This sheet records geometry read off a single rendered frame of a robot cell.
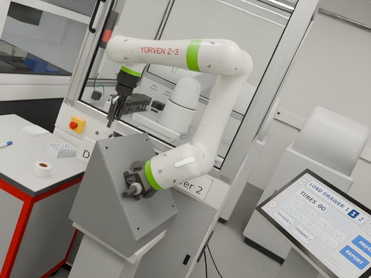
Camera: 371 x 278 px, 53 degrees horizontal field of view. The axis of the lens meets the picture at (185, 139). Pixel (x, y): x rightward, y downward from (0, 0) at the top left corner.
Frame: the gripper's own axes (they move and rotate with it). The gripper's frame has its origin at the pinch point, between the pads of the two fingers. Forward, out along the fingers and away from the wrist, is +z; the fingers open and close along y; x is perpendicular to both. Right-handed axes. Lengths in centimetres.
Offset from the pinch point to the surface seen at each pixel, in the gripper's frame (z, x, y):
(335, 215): -9, 101, -2
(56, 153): 25.2, -22.3, -2.6
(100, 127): 12.5, -17.7, -29.0
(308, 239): 3, 95, 6
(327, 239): -1, 100, 7
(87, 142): 12.1, -8.4, -1.0
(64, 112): 14, -40, -29
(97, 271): 45, 28, 30
